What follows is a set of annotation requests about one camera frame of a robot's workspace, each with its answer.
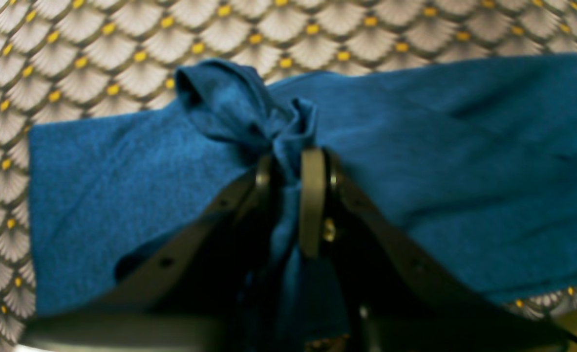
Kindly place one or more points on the blue T-shirt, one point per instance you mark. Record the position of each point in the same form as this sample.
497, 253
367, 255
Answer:
475, 161

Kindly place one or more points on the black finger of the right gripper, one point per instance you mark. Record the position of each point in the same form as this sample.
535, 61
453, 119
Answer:
398, 297

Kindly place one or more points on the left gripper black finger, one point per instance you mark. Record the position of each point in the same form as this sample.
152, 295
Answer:
181, 299

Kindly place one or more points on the fan-patterned table cloth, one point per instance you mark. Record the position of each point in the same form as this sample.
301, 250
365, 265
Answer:
71, 59

